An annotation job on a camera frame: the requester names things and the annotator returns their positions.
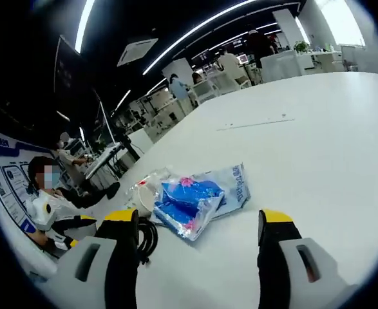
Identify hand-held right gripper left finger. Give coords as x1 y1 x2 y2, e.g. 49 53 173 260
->
52 207 141 309

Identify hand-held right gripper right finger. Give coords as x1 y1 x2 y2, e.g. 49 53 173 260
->
257 208 360 309

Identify black cable item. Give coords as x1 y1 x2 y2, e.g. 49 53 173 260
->
136 216 160 268

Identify beige round item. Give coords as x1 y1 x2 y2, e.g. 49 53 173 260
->
136 188 156 212

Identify clear plastic bag item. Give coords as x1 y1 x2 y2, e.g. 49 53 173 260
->
125 165 174 215

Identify white blue plastic bag item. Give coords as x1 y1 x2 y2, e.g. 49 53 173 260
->
191 162 252 220

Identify blue packet bundle item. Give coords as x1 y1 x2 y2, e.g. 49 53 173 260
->
152 176 225 242

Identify person's left hand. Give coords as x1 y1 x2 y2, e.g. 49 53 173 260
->
30 229 50 248

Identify person's white shirt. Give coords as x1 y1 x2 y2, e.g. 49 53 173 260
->
30 188 80 223

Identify person's black trousers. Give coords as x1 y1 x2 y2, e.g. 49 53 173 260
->
58 182 121 209

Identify person's head with dark hair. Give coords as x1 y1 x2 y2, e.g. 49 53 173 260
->
27 156 62 194

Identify white slanted desk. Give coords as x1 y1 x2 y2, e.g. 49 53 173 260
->
84 143 126 180

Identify black tripod stand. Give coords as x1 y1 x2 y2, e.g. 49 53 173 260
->
116 127 142 162

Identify white table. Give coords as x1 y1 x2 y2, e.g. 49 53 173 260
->
23 71 378 309

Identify black hanging panel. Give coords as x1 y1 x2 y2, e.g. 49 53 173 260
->
53 34 82 109

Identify ceiling air vent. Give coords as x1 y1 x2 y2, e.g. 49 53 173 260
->
117 37 160 68

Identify short ceiling light strip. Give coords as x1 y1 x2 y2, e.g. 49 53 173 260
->
74 0 95 54

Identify white partition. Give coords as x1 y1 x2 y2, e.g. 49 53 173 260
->
260 50 304 83

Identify long ceiling light strip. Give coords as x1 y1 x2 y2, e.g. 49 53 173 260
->
142 0 263 75

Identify wall poster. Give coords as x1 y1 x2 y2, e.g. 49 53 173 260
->
0 130 43 234

